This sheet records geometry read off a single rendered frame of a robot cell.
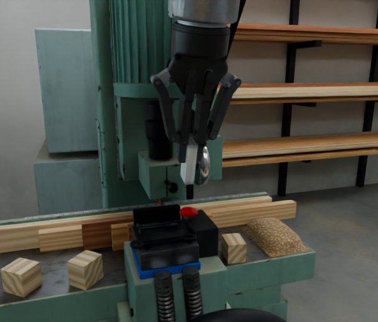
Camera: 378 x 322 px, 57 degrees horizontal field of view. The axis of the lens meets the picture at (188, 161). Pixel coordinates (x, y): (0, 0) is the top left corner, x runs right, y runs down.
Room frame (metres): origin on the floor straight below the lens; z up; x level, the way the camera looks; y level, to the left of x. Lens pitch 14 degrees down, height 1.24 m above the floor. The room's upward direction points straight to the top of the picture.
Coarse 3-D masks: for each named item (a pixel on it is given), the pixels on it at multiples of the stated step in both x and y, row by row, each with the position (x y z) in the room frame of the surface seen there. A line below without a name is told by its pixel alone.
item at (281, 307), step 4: (280, 296) 0.61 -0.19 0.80; (280, 300) 0.60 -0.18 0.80; (284, 300) 0.60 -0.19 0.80; (272, 304) 0.59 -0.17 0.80; (276, 304) 0.59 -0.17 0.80; (280, 304) 0.59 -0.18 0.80; (284, 304) 0.59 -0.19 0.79; (256, 308) 0.58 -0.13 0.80; (260, 308) 0.58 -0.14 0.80; (264, 308) 0.58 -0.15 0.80; (268, 308) 0.58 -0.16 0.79; (272, 308) 0.59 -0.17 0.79; (276, 308) 0.59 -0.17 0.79; (280, 308) 0.59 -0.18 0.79; (284, 308) 0.59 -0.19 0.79; (272, 312) 0.59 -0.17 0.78; (276, 312) 0.59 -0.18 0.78; (280, 312) 0.59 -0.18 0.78; (284, 312) 0.59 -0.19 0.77; (280, 316) 0.59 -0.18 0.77; (284, 316) 0.60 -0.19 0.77
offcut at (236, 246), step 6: (222, 234) 0.61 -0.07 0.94; (228, 234) 0.61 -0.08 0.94; (234, 234) 0.61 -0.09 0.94; (222, 240) 0.61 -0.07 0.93; (228, 240) 0.59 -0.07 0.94; (234, 240) 0.59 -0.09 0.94; (240, 240) 0.59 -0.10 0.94; (222, 246) 0.61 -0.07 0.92; (228, 246) 0.57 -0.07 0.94; (234, 246) 0.57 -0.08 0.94; (240, 246) 0.57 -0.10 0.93; (222, 252) 0.61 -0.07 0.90; (228, 252) 0.57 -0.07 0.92; (234, 252) 0.57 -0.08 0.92; (240, 252) 0.57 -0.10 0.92; (228, 258) 0.57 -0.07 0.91; (234, 258) 0.57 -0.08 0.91; (240, 258) 0.57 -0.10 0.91
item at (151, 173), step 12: (144, 156) 0.72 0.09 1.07; (144, 168) 0.69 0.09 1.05; (156, 168) 0.64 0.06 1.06; (168, 168) 0.65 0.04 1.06; (180, 168) 0.65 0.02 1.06; (144, 180) 0.69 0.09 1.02; (156, 180) 0.64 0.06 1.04; (180, 180) 0.65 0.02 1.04; (156, 192) 0.64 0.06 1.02; (168, 192) 0.64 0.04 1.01; (180, 192) 0.65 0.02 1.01
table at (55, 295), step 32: (0, 256) 0.60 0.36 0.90; (32, 256) 0.60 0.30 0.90; (64, 256) 0.60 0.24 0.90; (256, 256) 0.60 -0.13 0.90; (288, 256) 0.60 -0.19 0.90; (0, 288) 0.49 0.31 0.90; (64, 288) 0.49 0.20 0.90; (96, 288) 0.49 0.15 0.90; (256, 288) 0.58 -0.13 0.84; (0, 320) 0.45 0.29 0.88; (32, 320) 0.46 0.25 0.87; (64, 320) 0.48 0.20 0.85; (96, 320) 0.49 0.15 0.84; (128, 320) 0.46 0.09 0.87
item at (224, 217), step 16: (224, 208) 0.74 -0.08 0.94; (240, 208) 0.74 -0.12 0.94; (256, 208) 0.75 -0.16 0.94; (272, 208) 0.76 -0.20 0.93; (288, 208) 0.77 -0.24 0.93; (224, 224) 0.72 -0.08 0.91; (240, 224) 0.74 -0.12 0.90; (48, 240) 0.62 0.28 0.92; (64, 240) 0.62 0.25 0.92; (80, 240) 0.63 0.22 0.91
